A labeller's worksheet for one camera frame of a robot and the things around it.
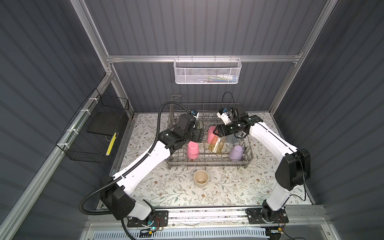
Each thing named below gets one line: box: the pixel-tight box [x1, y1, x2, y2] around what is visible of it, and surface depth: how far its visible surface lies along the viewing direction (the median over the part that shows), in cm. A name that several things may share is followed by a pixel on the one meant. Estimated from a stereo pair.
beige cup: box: [193, 169, 209, 189], surface depth 86 cm
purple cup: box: [229, 145, 244, 162], surface depth 86 cm
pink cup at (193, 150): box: [187, 141, 200, 160], surface depth 88 cm
